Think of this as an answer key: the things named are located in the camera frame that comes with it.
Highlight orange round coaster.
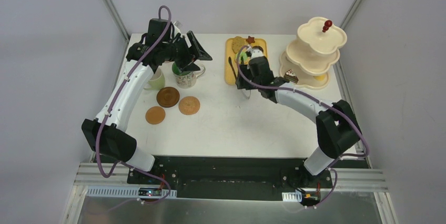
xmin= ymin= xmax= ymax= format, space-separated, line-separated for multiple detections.
xmin=145 ymin=106 xmax=166 ymax=125

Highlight metal tongs with black tips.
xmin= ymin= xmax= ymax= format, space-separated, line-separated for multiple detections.
xmin=228 ymin=57 xmax=251 ymax=100

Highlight chocolate sprinkled donut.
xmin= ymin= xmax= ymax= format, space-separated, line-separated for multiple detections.
xmin=253 ymin=46 xmax=264 ymax=53

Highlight cream three-tier cake stand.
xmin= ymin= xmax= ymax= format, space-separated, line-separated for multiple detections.
xmin=279 ymin=17 xmax=348 ymax=90

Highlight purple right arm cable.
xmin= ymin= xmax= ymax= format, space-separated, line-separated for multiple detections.
xmin=236 ymin=45 xmax=370 ymax=206

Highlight right white slotted cable duct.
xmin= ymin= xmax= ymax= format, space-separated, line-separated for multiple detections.
xmin=281 ymin=191 xmax=302 ymax=202

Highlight light woven round coaster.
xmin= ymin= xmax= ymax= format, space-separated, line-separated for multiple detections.
xmin=178 ymin=96 xmax=200 ymax=115

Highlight light green mug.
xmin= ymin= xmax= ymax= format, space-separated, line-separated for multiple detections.
xmin=144 ymin=68 xmax=165 ymax=90

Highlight star-shaped chocolate cookie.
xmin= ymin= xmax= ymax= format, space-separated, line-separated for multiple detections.
xmin=245 ymin=36 xmax=256 ymax=45

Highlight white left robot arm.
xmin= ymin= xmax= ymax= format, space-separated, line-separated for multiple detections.
xmin=82 ymin=18 xmax=212 ymax=184

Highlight green frosted donut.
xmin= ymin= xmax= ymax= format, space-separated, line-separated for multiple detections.
xmin=238 ymin=51 xmax=250 ymax=64

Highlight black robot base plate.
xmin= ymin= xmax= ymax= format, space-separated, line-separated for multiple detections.
xmin=127 ymin=156 xmax=339 ymax=201

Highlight yellow cream tart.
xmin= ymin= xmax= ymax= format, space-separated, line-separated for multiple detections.
xmin=314 ymin=73 xmax=329 ymax=82

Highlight dark brown wooden coaster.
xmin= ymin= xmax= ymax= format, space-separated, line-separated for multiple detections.
xmin=156 ymin=87 xmax=180 ymax=108

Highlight left aluminium frame post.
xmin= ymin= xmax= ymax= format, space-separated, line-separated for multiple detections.
xmin=102 ymin=0 xmax=130 ymax=43

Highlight yellow plastic tray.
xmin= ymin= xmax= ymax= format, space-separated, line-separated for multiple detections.
xmin=224 ymin=37 xmax=268 ymax=85

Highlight chocolate cake slice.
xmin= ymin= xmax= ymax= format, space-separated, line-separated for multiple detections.
xmin=283 ymin=69 xmax=299 ymax=84

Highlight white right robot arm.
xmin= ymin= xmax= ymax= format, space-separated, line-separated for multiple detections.
xmin=234 ymin=56 xmax=363 ymax=187

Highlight floral mug with green inside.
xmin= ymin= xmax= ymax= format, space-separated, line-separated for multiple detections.
xmin=171 ymin=63 xmax=206 ymax=89

